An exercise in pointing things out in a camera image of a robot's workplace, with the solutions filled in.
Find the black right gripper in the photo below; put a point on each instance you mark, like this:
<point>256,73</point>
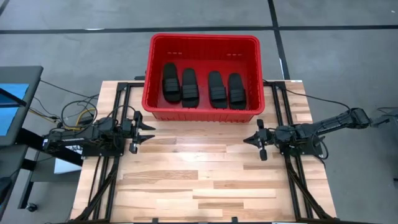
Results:
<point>267,138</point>

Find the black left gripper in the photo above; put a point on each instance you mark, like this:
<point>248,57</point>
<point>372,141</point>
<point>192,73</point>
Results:
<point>136,137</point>

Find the black rubber slide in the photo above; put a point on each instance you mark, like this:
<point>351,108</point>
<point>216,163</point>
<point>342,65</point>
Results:
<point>190,79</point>
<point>217,81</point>
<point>237,82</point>
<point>171,74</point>

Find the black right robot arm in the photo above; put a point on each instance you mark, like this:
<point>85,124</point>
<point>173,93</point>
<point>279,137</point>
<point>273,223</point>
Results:
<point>335,119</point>

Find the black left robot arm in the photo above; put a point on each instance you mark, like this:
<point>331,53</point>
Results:
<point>77,137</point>

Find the red plastic bin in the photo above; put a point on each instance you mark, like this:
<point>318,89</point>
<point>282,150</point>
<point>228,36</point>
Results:
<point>214,62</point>

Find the small black table clamp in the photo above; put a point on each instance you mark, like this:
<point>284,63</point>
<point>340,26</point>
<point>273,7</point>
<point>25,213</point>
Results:
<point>140,77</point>

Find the white paper box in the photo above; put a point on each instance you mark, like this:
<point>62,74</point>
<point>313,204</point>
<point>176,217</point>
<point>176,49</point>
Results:
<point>66,165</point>

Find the black cart beam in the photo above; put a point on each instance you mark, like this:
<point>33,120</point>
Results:
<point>28,137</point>

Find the black cart leg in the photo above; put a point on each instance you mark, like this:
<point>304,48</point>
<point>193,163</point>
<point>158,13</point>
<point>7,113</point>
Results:
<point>26,186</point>

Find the black caster wheel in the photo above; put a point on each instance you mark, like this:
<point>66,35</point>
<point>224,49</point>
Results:
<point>31,207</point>

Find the grey stand leg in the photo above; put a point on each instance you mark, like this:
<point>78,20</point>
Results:
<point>388,119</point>

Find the grey cart panel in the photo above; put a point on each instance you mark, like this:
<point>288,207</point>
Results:
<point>12,168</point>

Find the grey monitor with blue screen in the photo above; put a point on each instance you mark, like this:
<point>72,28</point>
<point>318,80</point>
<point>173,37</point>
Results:
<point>18,77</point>

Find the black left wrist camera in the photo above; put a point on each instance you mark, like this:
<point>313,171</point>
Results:
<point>126,127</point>

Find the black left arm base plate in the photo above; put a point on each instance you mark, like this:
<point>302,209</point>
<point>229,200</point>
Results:
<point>102,152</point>

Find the black aluminium table frame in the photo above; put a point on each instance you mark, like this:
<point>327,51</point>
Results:
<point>121,84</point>

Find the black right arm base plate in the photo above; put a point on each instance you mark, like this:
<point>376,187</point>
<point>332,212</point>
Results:
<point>311,152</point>

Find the small black table bracket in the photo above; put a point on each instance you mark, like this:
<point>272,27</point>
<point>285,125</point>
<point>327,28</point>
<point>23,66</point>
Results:
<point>234,219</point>
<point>154,220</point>

